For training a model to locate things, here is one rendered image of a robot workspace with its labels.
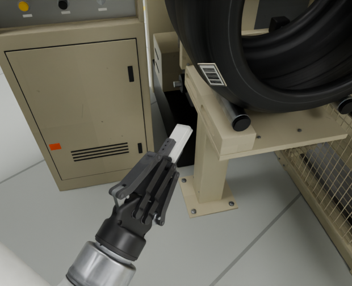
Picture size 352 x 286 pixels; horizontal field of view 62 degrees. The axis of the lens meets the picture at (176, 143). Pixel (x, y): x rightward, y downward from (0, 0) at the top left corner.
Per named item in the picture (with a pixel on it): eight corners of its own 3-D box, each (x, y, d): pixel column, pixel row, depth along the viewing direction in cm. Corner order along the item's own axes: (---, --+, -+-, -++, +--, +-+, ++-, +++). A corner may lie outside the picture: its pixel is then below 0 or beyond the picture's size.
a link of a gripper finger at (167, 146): (156, 164, 50) (146, 156, 48) (170, 140, 51) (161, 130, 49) (162, 167, 49) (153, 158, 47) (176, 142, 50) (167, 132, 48)
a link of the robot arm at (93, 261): (96, 279, 49) (115, 246, 51) (130, 308, 43) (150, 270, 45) (55, 266, 43) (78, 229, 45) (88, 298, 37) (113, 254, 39)
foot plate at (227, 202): (177, 179, 169) (177, 176, 168) (221, 170, 174) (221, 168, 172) (189, 218, 151) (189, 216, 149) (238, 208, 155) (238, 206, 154)
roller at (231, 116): (191, 49, 90) (204, 44, 89) (194, 62, 93) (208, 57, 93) (231, 121, 66) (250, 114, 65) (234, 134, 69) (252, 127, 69)
